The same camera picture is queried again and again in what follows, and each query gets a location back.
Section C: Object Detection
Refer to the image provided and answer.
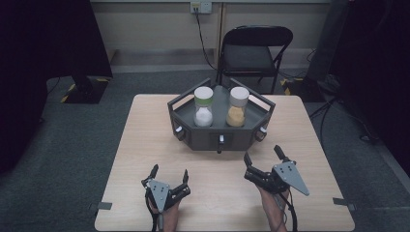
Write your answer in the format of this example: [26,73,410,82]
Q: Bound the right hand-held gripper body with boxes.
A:
[243,159,310,197]

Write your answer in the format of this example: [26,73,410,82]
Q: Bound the white wall outlet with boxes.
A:
[190,1,214,15]

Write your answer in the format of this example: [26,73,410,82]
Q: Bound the person's left hand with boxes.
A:
[151,199,182,232]

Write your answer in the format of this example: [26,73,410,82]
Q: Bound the dark grey corner rack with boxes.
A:
[166,76,277,155]

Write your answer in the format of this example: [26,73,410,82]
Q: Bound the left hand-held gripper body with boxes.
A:
[141,178,192,215]

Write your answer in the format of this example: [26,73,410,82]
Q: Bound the black folding chair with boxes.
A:
[216,25,295,95]

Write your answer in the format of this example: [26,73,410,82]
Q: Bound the person's right hand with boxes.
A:
[256,185,287,218]

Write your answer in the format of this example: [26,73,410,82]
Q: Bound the black stand base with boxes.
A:
[59,74,110,105]
[279,75,327,103]

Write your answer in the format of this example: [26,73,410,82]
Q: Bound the black floor cables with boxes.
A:
[308,95,380,147]

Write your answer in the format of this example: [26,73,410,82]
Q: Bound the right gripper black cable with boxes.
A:
[279,188,299,232]

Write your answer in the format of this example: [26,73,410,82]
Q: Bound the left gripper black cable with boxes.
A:
[144,192,163,232]

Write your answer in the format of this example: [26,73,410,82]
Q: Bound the black curtain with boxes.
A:
[328,0,410,179]
[0,0,114,175]

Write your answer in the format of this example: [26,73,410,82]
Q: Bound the black power cable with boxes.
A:
[192,7,220,72]

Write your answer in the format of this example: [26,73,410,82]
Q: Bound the green-banded jar of white powder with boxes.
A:
[192,85,215,128]

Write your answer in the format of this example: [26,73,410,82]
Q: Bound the white-lidded jar of yellow powder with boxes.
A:
[225,86,250,128]

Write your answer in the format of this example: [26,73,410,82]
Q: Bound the grey tape strip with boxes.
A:
[332,196,358,213]
[88,201,113,213]

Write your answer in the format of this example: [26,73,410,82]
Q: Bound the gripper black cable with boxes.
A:
[279,188,299,232]
[144,192,163,232]

